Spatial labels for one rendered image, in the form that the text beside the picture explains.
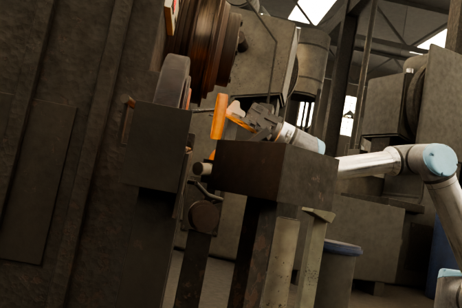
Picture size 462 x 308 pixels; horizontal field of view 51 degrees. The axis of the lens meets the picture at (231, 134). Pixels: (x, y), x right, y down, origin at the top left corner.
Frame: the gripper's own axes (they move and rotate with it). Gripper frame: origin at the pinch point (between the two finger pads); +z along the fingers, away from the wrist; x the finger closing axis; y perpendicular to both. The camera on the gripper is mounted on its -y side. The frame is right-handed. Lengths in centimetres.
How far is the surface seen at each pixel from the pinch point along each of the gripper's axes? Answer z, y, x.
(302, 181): -25, -13, 45
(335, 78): -184, 318, -860
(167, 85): 7, -16, 97
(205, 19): 18.2, 25.0, 1.9
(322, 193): -32, -13, 40
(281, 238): -54, -30, -79
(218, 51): 10.0, 18.8, -4.5
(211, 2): 19.5, 31.9, 0.1
